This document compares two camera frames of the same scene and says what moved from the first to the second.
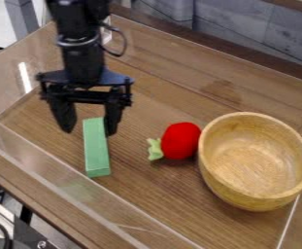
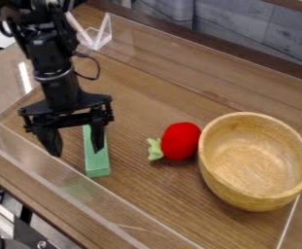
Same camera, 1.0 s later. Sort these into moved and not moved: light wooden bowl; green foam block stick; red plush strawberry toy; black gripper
Moved: black gripper
Not moved: light wooden bowl; green foam block stick; red plush strawberry toy
